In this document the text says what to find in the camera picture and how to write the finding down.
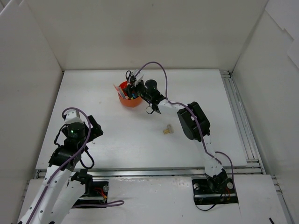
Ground aluminium right side rail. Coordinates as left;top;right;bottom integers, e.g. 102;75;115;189
220;70;266;175

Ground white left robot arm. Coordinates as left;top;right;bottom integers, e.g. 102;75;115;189
19;110;103;224

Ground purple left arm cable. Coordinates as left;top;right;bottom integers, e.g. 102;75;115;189
24;107;125;224

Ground orange round pen holder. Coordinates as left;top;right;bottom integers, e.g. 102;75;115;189
117;81;142;108

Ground aluminium rail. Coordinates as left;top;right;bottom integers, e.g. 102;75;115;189
220;70;266;175
22;167;276;201

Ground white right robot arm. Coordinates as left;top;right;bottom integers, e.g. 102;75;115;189
124;78;228;192

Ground black handled scissors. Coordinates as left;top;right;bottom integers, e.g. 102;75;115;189
125;70;132;83

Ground aluminium front rail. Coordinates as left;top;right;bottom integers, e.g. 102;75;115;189
22;167;276;201

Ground dirty white eraser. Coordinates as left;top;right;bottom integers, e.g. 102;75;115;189
167;125;174;133

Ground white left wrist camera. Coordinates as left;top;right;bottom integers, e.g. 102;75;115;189
64;110;83;125

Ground small tan staple box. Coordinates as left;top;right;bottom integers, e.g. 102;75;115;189
163;129;170;134

